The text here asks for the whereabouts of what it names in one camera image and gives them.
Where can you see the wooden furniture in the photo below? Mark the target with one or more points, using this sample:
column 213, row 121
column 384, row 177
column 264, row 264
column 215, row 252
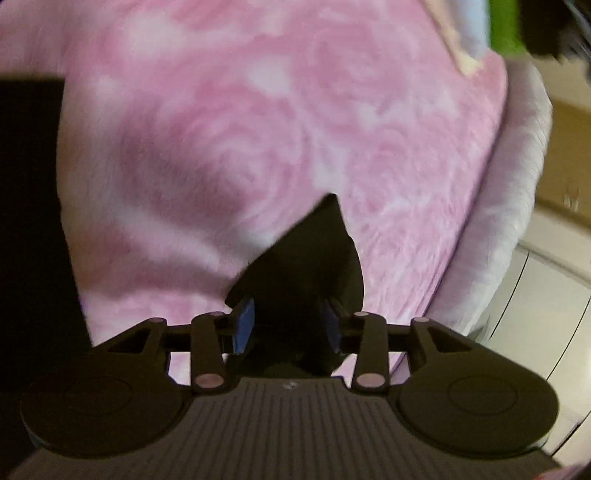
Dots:
column 565, row 152

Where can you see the lilac fuzzy blanket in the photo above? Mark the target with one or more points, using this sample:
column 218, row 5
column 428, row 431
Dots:
column 512, row 198

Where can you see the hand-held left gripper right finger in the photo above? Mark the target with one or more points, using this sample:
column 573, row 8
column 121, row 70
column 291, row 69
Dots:
column 333, row 324

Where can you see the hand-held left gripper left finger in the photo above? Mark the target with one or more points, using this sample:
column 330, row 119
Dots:
column 243, row 326

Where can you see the pink rose-print blanket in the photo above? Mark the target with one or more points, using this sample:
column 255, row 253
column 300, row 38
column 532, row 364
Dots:
column 258, row 138

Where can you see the dark object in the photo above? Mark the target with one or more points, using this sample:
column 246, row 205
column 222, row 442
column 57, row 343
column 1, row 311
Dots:
column 556, row 25

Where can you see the green object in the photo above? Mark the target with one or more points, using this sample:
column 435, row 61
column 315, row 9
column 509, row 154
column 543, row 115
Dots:
column 504, row 23

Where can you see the dark cloth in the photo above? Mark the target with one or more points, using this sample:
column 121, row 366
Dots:
column 32, row 221

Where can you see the black garment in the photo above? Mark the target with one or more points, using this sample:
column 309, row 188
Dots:
column 300, row 286

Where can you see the white cabinet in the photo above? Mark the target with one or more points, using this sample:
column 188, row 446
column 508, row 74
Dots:
column 540, row 314

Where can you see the white cloth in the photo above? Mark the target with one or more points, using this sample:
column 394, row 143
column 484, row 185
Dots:
column 461, row 32

